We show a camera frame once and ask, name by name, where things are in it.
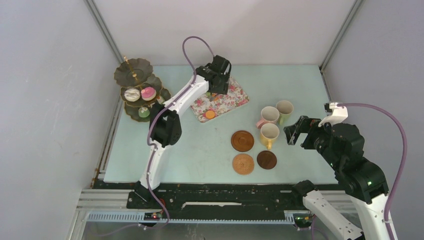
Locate green layered cake slice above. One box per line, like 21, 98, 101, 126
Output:
156, 95, 166, 104

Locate yellow mug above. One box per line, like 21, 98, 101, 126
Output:
259, 123, 280, 150

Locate pink frosted donut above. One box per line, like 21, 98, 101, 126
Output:
140, 86, 157, 102

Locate white chocolate-drizzled donut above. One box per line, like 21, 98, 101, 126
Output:
123, 88, 141, 102

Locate orange round biscuit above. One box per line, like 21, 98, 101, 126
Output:
204, 110, 216, 120

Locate green round cake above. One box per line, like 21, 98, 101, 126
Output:
138, 106, 150, 118

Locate pink mug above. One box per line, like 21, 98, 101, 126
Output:
256, 106, 280, 129

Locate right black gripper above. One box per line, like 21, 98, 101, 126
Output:
282, 113, 341, 168

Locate green mug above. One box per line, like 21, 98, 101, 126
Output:
275, 100, 294, 126

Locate dark brown wooden coaster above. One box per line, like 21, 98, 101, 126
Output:
256, 150, 278, 170

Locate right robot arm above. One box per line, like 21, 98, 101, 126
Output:
283, 116, 396, 240

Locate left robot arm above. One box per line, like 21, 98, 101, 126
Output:
134, 55, 232, 208

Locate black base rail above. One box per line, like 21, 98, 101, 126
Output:
77, 181, 313, 226

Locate three-tier dark dessert stand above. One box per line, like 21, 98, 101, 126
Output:
114, 57, 171, 122

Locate light brown wooden coaster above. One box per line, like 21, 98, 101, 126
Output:
230, 130, 255, 153

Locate woven rattan coaster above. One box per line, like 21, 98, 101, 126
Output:
232, 153, 255, 175

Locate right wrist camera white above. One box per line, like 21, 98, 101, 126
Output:
318, 102, 349, 127

